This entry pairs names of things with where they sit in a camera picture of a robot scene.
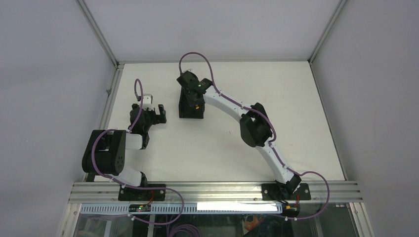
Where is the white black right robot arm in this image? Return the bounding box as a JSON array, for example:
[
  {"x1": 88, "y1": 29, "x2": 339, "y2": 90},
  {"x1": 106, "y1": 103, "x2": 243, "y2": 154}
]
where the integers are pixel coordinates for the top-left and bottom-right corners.
[{"x1": 177, "y1": 71, "x2": 301, "y2": 200}]

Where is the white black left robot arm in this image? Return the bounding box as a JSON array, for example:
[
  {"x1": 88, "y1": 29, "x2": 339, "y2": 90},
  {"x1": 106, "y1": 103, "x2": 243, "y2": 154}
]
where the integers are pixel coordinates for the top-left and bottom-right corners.
[{"x1": 82, "y1": 104, "x2": 167, "y2": 200}]

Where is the black plastic bin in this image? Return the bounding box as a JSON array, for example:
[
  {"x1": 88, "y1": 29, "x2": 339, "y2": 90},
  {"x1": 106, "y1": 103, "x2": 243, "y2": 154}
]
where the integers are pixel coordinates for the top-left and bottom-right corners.
[{"x1": 178, "y1": 82, "x2": 205, "y2": 119}]

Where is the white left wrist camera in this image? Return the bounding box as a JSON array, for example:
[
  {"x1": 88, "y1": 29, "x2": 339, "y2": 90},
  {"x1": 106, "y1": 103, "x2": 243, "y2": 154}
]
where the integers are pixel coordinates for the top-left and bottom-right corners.
[{"x1": 138, "y1": 94, "x2": 155, "y2": 111}]

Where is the aluminium left frame post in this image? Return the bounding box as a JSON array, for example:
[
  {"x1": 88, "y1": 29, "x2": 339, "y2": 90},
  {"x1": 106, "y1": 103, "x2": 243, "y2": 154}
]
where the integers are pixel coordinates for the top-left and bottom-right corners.
[{"x1": 75, "y1": 0, "x2": 119, "y2": 67}]

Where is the aluminium frame post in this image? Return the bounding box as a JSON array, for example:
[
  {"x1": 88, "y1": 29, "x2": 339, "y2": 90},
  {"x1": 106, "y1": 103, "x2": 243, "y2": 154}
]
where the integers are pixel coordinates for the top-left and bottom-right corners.
[
  {"x1": 75, "y1": 0, "x2": 119, "y2": 67},
  {"x1": 307, "y1": 0, "x2": 347, "y2": 66}
]

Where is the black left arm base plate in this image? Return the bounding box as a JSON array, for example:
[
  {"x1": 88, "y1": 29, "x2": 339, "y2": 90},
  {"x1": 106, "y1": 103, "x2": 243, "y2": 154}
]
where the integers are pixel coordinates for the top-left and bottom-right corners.
[{"x1": 118, "y1": 184, "x2": 166, "y2": 201}]

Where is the aluminium front rail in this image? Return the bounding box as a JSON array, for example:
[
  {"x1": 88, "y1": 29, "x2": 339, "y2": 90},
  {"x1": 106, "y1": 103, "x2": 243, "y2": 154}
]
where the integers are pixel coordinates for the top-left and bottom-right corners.
[{"x1": 68, "y1": 181, "x2": 364, "y2": 204}]

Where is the white slotted cable duct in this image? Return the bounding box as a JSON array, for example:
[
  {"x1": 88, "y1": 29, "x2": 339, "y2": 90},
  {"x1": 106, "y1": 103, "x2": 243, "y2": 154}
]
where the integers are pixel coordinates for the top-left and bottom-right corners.
[{"x1": 80, "y1": 202, "x2": 282, "y2": 215}]

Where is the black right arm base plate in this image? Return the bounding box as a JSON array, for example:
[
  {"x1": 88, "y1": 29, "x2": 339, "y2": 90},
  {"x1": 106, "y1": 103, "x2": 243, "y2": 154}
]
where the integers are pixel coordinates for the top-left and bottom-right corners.
[{"x1": 261, "y1": 183, "x2": 311, "y2": 201}]

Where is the aluminium right frame post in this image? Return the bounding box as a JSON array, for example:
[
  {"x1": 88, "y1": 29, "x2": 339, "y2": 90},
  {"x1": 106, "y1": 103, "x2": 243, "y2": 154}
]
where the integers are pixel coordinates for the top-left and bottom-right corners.
[{"x1": 307, "y1": 0, "x2": 347, "y2": 66}]

